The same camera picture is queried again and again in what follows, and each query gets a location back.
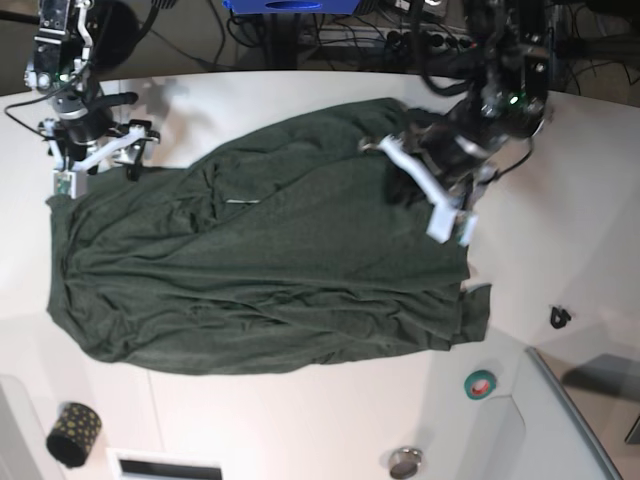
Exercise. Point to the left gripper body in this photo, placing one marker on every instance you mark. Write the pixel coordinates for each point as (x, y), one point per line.
(452, 150)

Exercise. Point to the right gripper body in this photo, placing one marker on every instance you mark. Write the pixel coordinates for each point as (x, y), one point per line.
(87, 120)

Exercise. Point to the dark green t-shirt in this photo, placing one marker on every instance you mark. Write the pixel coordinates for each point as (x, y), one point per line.
(273, 252)

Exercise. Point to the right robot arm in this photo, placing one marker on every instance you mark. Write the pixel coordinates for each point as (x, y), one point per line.
(76, 43)

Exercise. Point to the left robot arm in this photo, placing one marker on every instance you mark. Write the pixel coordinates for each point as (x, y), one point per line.
(503, 82)

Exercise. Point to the black round stand base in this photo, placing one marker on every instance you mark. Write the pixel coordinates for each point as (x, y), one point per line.
(117, 30)

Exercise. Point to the white power strip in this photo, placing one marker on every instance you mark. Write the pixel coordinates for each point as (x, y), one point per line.
(438, 39)

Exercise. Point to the blue box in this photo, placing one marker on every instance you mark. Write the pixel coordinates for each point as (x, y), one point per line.
(245, 7)

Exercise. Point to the small black clip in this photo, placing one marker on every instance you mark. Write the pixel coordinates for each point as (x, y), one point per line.
(559, 317)

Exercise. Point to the green tape roll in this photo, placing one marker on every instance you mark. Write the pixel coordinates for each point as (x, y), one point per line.
(480, 384)

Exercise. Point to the black gold dotted cup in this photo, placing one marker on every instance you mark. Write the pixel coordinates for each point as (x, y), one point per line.
(73, 435)

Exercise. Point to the round metal tin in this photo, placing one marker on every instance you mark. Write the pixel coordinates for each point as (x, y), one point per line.
(404, 463)

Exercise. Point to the white slotted tray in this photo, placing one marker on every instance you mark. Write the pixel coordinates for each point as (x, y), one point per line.
(135, 464)

